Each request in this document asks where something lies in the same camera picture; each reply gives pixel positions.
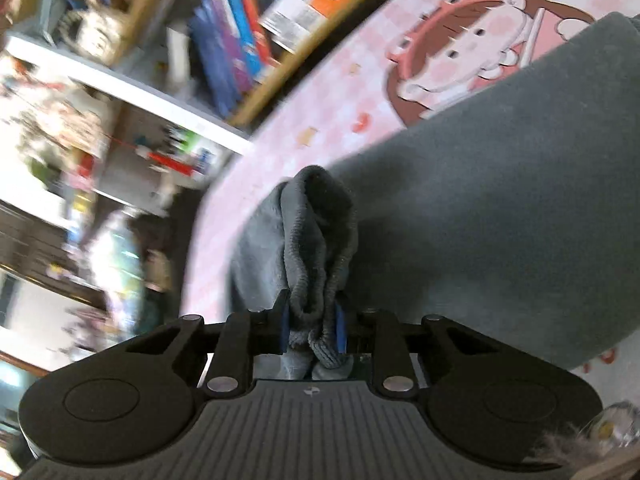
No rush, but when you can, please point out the wooden bookshelf with white frame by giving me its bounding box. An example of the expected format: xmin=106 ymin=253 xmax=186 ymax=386
xmin=0 ymin=0 xmax=436 ymax=201

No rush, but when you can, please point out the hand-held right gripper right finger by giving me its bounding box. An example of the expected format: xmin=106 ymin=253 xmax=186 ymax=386
xmin=335 ymin=305 xmax=501 ymax=400

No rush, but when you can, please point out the grey fleece garment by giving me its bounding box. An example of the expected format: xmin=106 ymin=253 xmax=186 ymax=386
xmin=230 ymin=11 xmax=640 ymax=382

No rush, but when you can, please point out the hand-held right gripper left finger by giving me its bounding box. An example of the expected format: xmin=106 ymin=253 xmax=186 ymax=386
xmin=125 ymin=292 xmax=291 ymax=401

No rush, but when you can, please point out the orange and white box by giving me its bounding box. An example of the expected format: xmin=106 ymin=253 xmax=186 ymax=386
xmin=259 ymin=0 xmax=352 ymax=54

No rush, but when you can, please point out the pink cartoon printed mat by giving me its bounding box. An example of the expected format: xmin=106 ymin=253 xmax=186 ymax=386
xmin=181 ymin=0 xmax=640 ymax=413

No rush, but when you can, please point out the grey furry sleeve cuff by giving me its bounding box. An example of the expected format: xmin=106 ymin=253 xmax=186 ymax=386
xmin=527 ymin=400 xmax=640 ymax=480

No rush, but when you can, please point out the row of colourful books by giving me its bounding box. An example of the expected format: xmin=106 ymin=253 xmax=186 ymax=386
xmin=186 ymin=0 xmax=401 ymax=118

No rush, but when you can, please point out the red and white tube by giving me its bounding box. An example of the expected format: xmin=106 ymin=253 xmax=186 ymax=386
xmin=146 ymin=149 xmax=197 ymax=177

